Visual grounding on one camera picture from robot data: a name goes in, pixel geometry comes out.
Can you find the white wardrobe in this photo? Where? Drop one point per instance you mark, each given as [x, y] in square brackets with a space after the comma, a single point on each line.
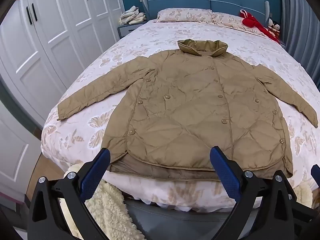
[55, 35]

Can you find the plush toys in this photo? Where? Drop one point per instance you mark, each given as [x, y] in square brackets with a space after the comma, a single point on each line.
[273, 27]

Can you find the red cloth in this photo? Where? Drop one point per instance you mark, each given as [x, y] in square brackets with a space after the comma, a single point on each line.
[255, 23]

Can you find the cream fleece blanket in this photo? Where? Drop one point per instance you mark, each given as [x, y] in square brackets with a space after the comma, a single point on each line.
[107, 207]

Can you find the floral pillow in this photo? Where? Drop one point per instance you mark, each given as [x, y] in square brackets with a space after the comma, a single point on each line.
[183, 15]
[232, 21]

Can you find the grey curtain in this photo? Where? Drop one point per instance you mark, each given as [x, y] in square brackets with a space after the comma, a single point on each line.
[300, 27]

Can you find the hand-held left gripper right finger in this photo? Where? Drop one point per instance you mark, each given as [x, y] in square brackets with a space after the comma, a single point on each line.
[223, 170]

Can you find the blue padded headboard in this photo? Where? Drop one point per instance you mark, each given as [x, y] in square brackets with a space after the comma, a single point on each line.
[190, 0]

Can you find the grey nightstand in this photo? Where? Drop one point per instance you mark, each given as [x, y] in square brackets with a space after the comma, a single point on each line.
[127, 31]

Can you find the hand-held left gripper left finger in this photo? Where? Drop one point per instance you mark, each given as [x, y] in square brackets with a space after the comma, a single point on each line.
[96, 170]

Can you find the tan quilted jacket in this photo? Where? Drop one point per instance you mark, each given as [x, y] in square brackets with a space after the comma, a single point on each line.
[190, 105]

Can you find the pile of cream clothes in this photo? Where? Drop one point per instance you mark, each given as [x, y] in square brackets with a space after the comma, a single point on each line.
[132, 16]

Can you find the floral white bed quilt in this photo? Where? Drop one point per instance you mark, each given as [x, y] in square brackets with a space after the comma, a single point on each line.
[175, 32]

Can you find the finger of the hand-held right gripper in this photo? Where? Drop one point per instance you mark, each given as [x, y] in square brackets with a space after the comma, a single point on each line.
[316, 172]

